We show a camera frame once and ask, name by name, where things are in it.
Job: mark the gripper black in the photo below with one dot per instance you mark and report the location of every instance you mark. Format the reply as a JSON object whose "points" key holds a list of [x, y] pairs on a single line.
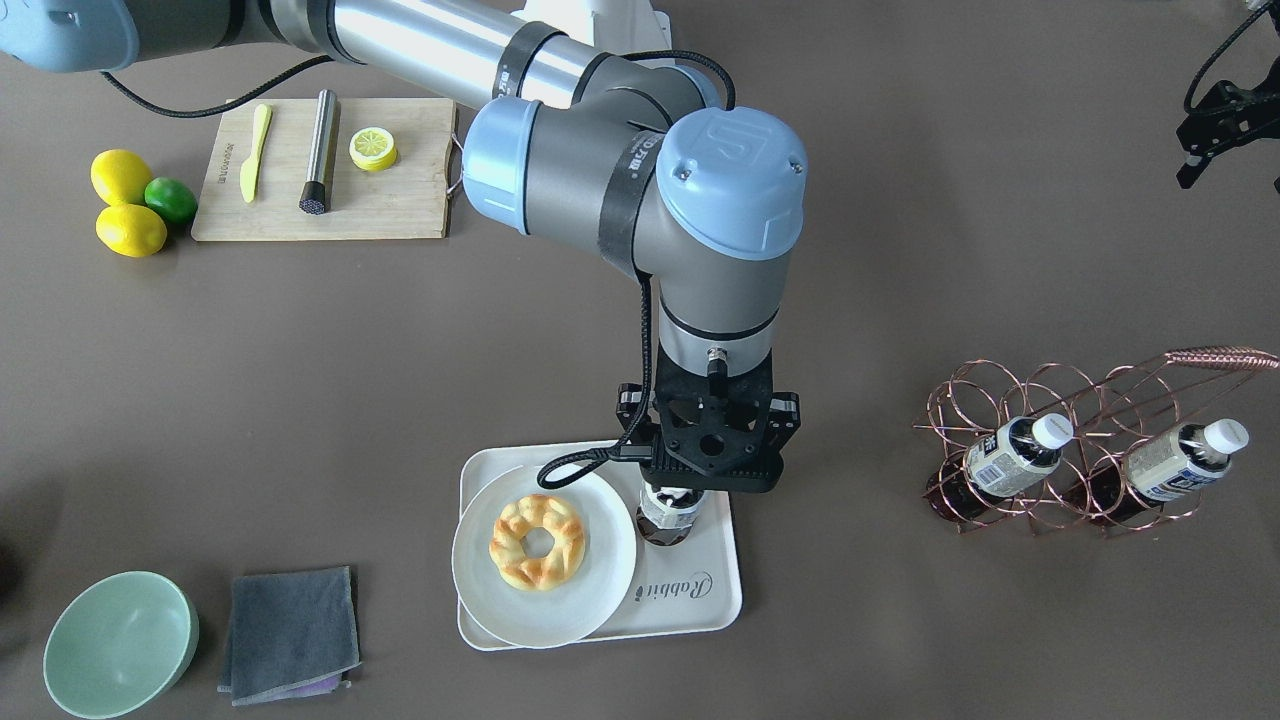
{"points": [[787, 416], [1226, 112]]}

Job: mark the tea bottle dark red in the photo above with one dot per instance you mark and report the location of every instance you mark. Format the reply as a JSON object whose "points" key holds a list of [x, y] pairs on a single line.
{"points": [[665, 515]]}

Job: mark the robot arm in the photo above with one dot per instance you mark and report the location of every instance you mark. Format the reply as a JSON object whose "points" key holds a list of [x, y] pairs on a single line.
{"points": [[666, 180]]}

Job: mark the white serving tray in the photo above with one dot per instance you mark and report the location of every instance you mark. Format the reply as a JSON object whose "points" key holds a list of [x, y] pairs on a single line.
{"points": [[691, 587]]}

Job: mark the tea bottle in rack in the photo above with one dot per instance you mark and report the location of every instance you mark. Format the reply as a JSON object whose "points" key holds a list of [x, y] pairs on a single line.
{"points": [[1001, 465]]}

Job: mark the white plate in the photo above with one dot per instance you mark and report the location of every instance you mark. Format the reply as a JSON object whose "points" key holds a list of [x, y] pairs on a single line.
{"points": [[571, 611]]}

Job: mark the wooden cutting board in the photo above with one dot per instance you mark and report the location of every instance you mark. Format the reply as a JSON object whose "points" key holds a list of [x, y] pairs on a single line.
{"points": [[405, 202]]}

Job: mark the half lemon slice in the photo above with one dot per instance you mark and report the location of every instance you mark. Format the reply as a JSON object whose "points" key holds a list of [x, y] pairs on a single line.
{"points": [[373, 149]]}

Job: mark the metal muddler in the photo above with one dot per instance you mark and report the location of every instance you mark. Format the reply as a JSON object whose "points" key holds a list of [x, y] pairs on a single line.
{"points": [[315, 195]]}

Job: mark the grey folded cloth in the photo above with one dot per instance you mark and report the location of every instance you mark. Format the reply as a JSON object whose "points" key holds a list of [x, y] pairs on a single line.
{"points": [[290, 635]]}

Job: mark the yellow plastic knife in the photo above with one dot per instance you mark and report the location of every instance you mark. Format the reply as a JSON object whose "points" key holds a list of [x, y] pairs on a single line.
{"points": [[250, 168]]}

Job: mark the green lime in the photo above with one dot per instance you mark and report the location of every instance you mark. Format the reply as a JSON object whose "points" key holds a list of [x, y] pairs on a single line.
{"points": [[175, 202]]}

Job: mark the yellow lemon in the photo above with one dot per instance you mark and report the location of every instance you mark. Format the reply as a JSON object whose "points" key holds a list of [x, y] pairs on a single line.
{"points": [[131, 230], [120, 177]]}

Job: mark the mint green bowl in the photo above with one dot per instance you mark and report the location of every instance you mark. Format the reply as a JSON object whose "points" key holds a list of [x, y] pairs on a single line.
{"points": [[120, 644]]}

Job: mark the ring pastry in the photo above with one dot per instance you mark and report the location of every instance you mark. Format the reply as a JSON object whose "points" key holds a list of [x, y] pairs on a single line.
{"points": [[516, 521]]}

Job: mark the copper wire bottle rack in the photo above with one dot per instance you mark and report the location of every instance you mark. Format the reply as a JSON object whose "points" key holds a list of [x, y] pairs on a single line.
{"points": [[1111, 418]]}

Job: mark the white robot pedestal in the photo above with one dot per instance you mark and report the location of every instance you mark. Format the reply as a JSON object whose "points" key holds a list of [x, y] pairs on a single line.
{"points": [[618, 27]]}

